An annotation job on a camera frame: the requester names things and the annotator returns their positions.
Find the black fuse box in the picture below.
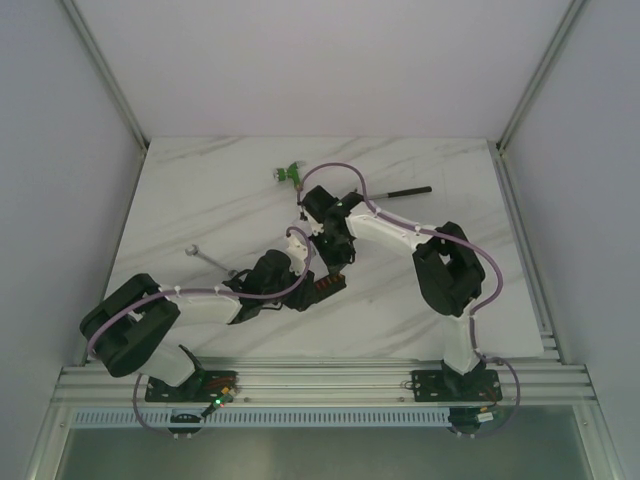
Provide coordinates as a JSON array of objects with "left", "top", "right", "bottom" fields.
[{"left": 312, "top": 273, "right": 346, "bottom": 305}]

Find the green spray gun toy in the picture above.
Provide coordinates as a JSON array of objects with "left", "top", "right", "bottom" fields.
[{"left": 273, "top": 161, "right": 305, "bottom": 192}]

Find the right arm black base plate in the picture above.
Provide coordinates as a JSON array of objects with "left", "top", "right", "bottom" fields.
[{"left": 408, "top": 365, "right": 503, "bottom": 403}]

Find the slotted grey cable duct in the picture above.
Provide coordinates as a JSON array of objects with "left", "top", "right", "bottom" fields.
[{"left": 70, "top": 406, "right": 454, "bottom": 429}]

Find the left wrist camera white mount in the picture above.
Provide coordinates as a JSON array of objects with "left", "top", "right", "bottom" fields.
[{"left": 285, "top": 234, "right": 313, "bottom": 276}]

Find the grey metal bolt tool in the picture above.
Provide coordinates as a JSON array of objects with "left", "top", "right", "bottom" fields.
[{"left": 184, "top": 244, "right": 238, "bottom": 278}]

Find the right aluminium frame post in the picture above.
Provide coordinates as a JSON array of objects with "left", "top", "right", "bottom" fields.
[{"left": 496, "top": 0, "right": 590, "bottom": 154}]

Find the clear plastic fuse box cover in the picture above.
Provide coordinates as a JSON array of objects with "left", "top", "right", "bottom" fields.
[{"left": 292, "top": 217, "right": 309, "bottom": 231}]

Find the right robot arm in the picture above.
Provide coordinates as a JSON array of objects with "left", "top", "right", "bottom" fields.
[{"left": 298, "top": 186, "right": 486, "bottom": 399}]

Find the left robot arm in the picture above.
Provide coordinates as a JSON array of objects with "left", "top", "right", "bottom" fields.
[{"left": 79, "top": 241, "right": 318, "bottom": 402}]

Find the aluminium front rail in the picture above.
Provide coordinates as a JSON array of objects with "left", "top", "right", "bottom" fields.
[{"left": 51, "top": 357, "right": 597, "bottom": 407}]

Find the left aluminium frame post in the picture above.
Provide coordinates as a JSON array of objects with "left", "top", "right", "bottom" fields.
[{"left": 58, "top": 0, "right": 150, "bottom": 154}]

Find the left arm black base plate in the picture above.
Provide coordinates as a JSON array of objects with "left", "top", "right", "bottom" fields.
[{"left": 144, "top": 370, "right": 237, "bottom": 403}]

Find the hammer with black handle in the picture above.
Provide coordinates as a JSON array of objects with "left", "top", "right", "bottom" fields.
[{"left": 351, "top": 186, "right": 433, "bottom": 201}]

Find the aluminium frame post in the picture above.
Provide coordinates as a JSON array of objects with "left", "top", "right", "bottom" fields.
[
  {"left": 58, "top": 0, "right": 150, "bottom": 154},
  {"left": 496, "top": 0, "right": 590, "bottom": 154}
]

